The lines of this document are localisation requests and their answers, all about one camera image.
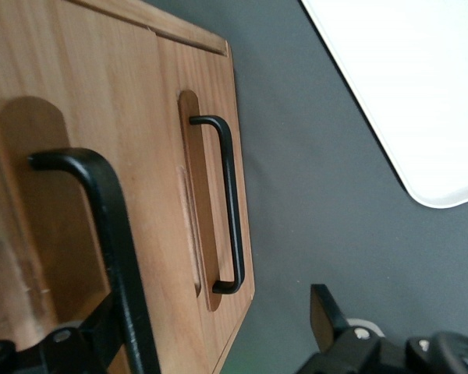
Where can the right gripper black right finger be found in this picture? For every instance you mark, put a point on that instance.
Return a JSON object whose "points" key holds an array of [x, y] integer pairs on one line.
{"points": [[359, 354]]}

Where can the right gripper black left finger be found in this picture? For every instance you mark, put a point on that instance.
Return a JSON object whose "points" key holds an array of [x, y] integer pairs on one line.
{"points": [[74, 350]]}

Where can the wooden drawer cabinet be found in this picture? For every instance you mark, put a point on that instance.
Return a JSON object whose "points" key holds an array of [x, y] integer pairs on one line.
{"points": [[171, 25]]}

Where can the beige rectangular tray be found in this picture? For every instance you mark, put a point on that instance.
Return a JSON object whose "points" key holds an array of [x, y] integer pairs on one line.
{"points": [[413, 78]]}

